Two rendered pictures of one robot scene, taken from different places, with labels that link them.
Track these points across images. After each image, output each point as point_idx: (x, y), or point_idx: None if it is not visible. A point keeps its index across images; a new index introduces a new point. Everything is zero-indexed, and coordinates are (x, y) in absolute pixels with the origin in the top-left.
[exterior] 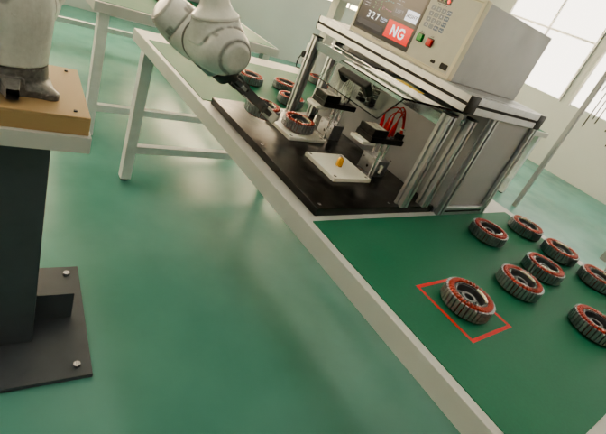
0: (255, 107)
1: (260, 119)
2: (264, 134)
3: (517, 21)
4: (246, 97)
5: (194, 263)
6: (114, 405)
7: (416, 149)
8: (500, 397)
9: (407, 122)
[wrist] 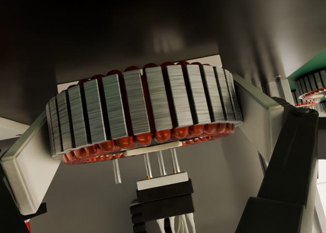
0: (74, 139)
1: (209, 42)
2: (40, 44)
3: None
4: (250, 101)
5: None
6: None
7: (17, 207)
8: None
9: (62, 228)
